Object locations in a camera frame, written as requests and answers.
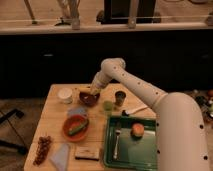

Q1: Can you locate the black tripod stand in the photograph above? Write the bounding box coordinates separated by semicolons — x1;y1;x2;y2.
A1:
0;108;29;156

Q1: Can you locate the white paper cup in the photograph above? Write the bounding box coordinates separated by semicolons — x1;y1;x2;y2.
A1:
58;88;73;104

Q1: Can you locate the brown rectangular block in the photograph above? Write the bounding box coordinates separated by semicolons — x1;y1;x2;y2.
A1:
75;146;100;161

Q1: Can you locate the yellow banana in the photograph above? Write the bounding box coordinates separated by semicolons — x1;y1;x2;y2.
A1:
90;88;101;95

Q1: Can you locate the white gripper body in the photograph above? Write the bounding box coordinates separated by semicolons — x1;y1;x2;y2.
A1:
91;71;109;90

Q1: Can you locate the orange plate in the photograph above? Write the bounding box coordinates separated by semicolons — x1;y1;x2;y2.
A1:
62;115;89;142

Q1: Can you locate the small green cup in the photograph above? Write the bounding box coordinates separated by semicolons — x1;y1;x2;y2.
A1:
103;101;114;115

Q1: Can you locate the green cucumber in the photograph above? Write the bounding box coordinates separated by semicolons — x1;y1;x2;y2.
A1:
68;120;89;136

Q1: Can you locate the dark metal cup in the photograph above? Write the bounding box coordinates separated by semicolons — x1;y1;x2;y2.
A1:
115;91;126;106

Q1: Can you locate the orange fruit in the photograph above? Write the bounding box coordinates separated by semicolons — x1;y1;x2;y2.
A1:
131;123;144;137

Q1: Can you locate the folded grey cloth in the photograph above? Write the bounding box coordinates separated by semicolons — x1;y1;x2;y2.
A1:
50;143;70;171

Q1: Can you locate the white spatula black handle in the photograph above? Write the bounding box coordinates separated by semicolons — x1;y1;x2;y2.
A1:
122;105;148;116

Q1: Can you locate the green tray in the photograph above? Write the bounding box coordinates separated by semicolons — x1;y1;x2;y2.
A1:
103;116;157;171

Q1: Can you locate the dark purple bowl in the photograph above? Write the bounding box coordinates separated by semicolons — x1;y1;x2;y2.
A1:
79;92;100;107

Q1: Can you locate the light blue sponge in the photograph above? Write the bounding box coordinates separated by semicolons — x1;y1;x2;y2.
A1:
67;107;87;117

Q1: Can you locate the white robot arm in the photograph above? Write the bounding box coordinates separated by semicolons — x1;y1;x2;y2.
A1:
90;58;210;171

